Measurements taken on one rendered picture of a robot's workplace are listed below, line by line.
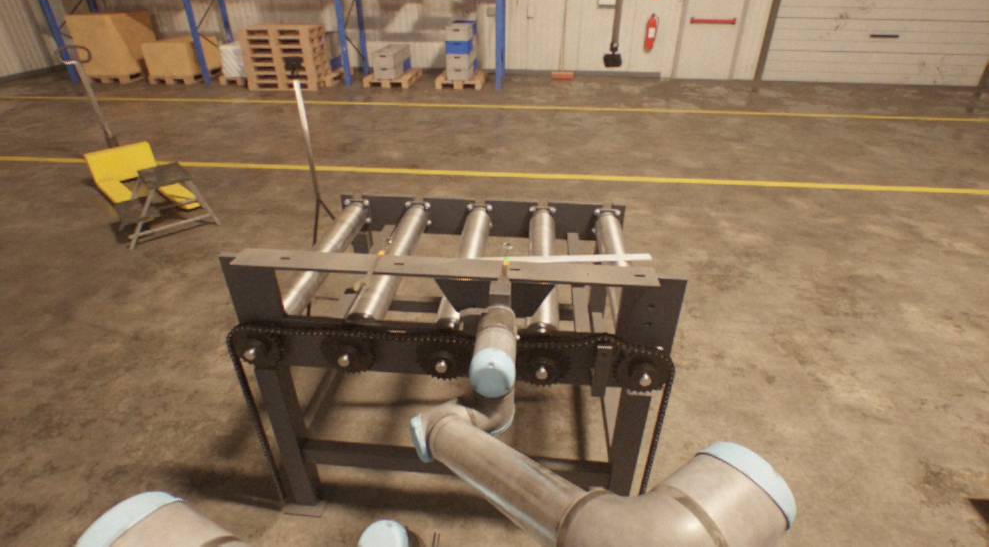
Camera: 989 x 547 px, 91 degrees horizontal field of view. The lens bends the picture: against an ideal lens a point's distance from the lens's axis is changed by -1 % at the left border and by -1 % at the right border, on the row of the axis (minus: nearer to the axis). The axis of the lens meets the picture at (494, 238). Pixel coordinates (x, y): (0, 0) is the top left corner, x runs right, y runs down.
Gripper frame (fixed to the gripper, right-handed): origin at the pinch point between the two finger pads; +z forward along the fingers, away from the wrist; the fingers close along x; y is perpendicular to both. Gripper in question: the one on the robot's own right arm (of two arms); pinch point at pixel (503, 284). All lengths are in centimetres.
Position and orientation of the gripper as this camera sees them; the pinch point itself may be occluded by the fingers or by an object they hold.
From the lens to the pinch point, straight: 127.7
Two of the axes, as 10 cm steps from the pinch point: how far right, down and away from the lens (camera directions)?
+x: 0.0, -8.7, -4.8
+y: 10.0, 0.4, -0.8
